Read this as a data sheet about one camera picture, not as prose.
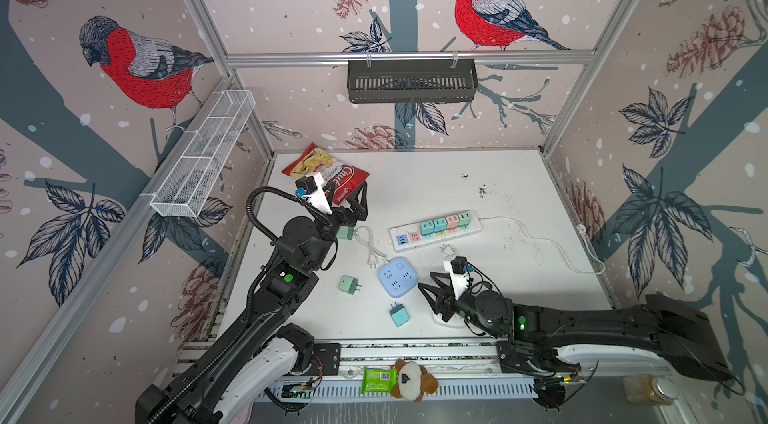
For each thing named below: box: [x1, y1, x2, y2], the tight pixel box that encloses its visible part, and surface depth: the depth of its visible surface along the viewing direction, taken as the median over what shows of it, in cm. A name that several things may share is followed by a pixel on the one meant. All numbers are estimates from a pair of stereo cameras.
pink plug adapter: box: [446, 215, 459, 230], surface depth 94 cm
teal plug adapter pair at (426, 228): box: [420, 221, 434, 236], surface depth 93 cm
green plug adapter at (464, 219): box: [458, 212, 471, 228], surface depth 95 cm
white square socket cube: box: [432, 312, 467, 328], surface depth 68 cm
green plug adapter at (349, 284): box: [338, 275, 362, 295], surface depth 87 cm
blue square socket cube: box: [378, 256, 418, 298], surface depth 87 cm
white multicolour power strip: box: [389, 210, 483, 253], surface depth 95 cm
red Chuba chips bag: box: [282, 143, 370, 206], surface depth 113 cm
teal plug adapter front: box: [389, 301, 410, 327], surface depth 81 cm
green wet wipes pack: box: [361, 367, 398, 395], surface depth 71 cm
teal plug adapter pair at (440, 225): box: [434, 218, 447, 233], surface depth 94 cm
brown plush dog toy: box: [392, 359, 439, 402], surface depth 70 cm
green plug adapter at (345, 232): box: [337, 226, 354, 240], surface depth 97 cm
